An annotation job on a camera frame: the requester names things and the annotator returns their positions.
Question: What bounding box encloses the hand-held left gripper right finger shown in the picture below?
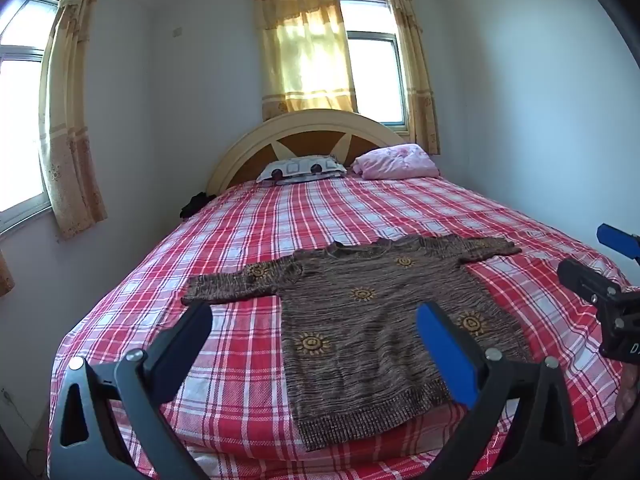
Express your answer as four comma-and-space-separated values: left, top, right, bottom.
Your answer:
416, 302, 597, 480

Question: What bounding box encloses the brown knit sweater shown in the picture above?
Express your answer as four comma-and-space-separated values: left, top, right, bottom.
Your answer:
181, 233, 532, 453

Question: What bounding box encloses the yellow side window curtain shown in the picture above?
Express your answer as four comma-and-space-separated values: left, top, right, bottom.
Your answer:
38, 0, 109, 242

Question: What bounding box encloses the window behind headboard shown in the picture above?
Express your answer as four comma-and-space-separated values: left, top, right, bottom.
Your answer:
339, 0, 409, 128

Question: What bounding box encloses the black cloth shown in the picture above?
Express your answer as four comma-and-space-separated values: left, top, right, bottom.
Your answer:
179, 191, 217, 220

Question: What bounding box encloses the side window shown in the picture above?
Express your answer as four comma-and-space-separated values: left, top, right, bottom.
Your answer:
0, 0, 62, 235

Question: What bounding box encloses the person's right hand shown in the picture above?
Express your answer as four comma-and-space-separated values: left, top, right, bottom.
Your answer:
616, 364, 640, 422

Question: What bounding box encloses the cream and brown headboard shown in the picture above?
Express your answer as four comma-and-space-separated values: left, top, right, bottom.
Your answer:
206, 108, 407, 197

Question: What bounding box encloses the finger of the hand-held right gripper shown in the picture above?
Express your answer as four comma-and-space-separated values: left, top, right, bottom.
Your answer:
596, 223, 640, 264
557, 258, 627, 307

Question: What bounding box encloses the narrow yellow curtain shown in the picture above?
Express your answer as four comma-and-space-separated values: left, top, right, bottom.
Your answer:
383, 0, 442, 156

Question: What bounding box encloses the wide yellow curtain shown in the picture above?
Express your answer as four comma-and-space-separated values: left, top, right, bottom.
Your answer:
252, 0, 359, 122

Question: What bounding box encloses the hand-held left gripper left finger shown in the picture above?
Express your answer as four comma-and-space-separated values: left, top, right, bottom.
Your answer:
47, 301, 214, 480

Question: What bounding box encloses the bed with red plaid sheet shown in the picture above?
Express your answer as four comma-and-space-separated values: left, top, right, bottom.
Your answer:
47, 175, 637, 480

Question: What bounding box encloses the pink pillow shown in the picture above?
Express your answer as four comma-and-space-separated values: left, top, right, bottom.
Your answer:
350, 143, 442, 181

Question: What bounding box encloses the grey patterned pillow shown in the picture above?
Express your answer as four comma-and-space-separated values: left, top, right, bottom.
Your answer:
256, 156, 347, 186

